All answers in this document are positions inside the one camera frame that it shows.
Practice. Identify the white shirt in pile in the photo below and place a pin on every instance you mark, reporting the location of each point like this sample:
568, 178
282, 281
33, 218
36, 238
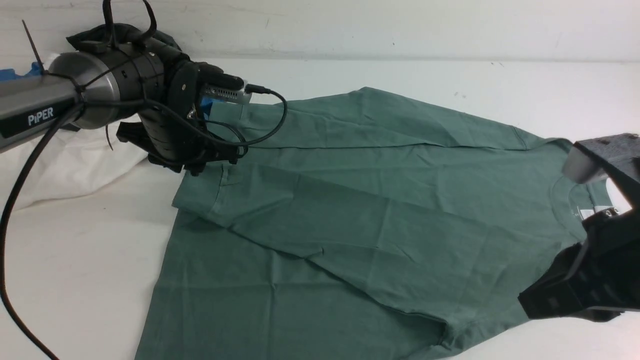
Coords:
73, 164

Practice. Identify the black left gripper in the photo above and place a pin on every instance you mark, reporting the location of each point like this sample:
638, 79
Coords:
173, 132

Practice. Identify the green long-sleeved shirt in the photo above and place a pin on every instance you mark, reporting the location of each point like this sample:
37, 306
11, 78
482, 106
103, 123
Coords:
245, 303

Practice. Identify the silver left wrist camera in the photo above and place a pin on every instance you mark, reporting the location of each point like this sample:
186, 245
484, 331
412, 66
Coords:
226, 88

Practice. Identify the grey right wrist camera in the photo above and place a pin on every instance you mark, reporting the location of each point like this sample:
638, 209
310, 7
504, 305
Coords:
615, 157

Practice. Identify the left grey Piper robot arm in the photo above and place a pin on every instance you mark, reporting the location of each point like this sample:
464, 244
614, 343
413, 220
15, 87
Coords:
60, 95

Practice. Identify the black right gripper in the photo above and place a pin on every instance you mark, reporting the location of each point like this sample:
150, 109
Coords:
597, 280

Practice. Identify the blue shirt in pile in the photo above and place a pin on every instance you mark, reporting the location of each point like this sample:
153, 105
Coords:
11, 74

